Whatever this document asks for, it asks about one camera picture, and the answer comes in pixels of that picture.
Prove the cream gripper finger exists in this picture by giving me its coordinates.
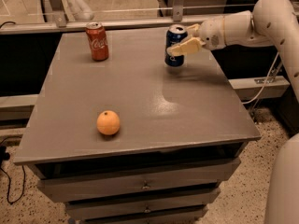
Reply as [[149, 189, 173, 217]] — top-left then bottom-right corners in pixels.
[[166, 37, 206, 57], [186, 23, 200, 37]]

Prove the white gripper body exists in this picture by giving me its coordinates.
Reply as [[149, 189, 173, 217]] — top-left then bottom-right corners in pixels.
[[199, 16, 225, 50]]

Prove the blue pepsi can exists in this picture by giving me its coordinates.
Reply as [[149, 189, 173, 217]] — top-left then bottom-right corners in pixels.
[[164, 24, 188, 67]]

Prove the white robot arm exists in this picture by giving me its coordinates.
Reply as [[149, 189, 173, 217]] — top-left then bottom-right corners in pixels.
[[166, 0, 299, 224]]

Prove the red coca-cola can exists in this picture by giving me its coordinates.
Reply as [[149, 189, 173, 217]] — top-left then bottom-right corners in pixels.
[[85, 22, 109, 61]]

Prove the grey drawer cabinet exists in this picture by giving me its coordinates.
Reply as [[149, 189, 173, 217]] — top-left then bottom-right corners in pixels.
[[15, 28, 260, 224]]

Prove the orange fruit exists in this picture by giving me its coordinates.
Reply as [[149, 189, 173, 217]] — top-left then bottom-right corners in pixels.
[[96, 110, 121, 135]]

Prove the white cable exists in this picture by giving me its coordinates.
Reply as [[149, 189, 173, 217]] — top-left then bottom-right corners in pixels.
[[241, 51, 280, 105]]

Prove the metal railing frame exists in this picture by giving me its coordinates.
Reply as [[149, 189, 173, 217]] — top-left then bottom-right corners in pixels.
[[0, 0, 260, 35]]

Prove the black floor cable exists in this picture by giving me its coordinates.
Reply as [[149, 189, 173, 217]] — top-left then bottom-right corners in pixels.
[[0, 137, 26, 205]]

